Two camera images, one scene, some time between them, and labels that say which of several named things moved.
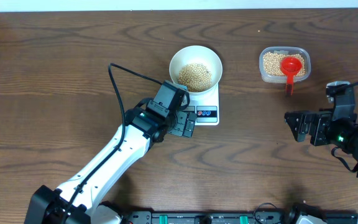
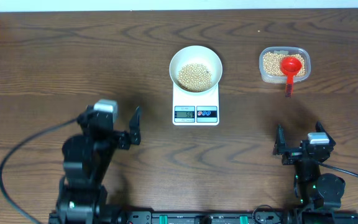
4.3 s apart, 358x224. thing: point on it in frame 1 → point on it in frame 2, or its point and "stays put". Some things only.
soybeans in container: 271,63 stays put
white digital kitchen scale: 206,106 stays put
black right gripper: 320,120 → 291,155
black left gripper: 178,130 → 122,139
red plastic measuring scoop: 291,65 stays put
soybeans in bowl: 197,77 stays put
